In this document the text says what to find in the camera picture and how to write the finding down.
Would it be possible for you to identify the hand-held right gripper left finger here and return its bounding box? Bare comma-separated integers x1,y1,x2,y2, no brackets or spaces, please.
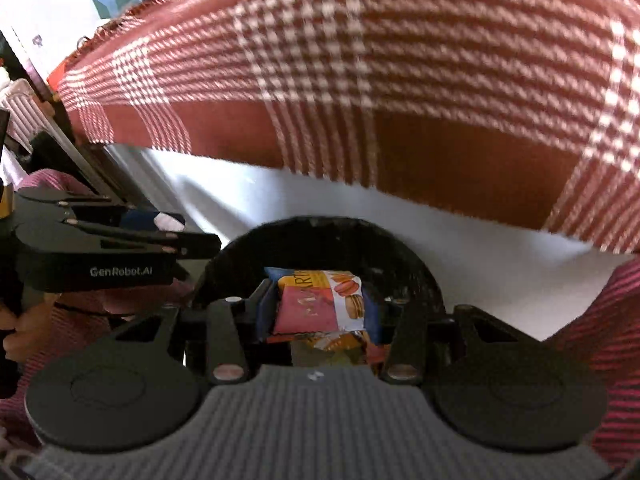
112,280,276,386

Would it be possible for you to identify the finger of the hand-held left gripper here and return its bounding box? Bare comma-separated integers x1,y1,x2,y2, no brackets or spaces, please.
15,187,186,231
15,220,222,263

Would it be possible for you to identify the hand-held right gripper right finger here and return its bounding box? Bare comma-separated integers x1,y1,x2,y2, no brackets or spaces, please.
362,287,542,387

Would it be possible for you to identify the pink snack packet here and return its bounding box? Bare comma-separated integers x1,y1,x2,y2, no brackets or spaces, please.
264,266,371,336

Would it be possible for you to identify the black trash bin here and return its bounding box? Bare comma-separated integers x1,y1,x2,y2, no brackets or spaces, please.
192,216,446,376

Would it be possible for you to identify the person's left hand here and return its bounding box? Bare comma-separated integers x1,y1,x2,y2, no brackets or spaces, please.
0,305,57,377

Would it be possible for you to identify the white radiator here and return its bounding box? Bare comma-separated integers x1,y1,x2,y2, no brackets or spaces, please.
0,77,51,153

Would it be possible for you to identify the red checked blanket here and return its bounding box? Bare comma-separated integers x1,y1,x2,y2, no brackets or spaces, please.
50,0,640,256

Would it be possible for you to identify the pink striped clothing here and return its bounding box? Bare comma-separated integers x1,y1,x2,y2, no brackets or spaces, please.
0,169,640,480

